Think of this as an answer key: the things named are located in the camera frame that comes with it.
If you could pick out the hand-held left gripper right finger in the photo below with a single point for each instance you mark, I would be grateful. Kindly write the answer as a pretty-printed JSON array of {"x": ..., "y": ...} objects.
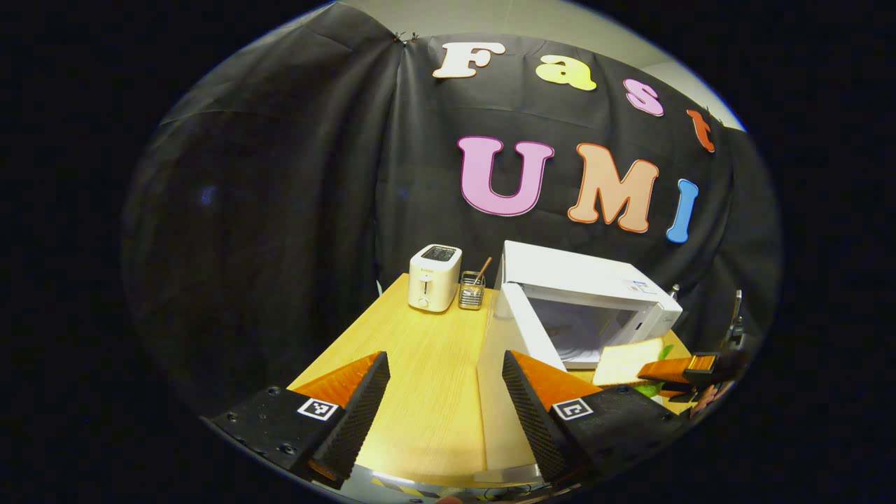
[{"x": 535, "y": 420}]

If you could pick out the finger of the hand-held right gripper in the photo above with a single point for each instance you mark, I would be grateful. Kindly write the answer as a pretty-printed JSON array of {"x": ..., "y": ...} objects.
[
  {"x": 682, "y": 395},
  {"x": 679, "y": 369}
]

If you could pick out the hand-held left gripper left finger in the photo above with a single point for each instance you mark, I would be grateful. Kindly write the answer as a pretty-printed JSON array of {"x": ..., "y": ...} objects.
[{"x": 360, "y": 413}]

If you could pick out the bread and lettuce sandwich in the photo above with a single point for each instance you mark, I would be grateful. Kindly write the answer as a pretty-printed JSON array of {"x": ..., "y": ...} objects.
[{"x": 626, "y": 360}]

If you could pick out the white microwave oven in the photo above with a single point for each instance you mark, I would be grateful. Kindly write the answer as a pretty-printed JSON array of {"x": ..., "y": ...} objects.
[{"x": 581, "y": 276}]

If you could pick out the metal mesh holder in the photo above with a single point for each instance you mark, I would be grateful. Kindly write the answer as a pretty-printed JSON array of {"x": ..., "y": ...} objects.
[{"x": 471, "y": 294}]

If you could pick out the white toaster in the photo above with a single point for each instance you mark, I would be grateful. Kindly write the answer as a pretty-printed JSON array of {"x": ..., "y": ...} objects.
[{"x": 434, "y": 280}]

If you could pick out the wooden stick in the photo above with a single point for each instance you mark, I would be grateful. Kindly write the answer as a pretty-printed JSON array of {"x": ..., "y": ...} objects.
[{"x": 483, "y": 269}]

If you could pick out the black backdrop cloth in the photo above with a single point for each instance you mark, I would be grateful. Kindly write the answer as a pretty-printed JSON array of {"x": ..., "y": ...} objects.
[{"x": 280, "y": 210}]

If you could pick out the black binder clip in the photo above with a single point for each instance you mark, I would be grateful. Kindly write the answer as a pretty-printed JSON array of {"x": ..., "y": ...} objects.
[{"x": 406, "y": 36}]

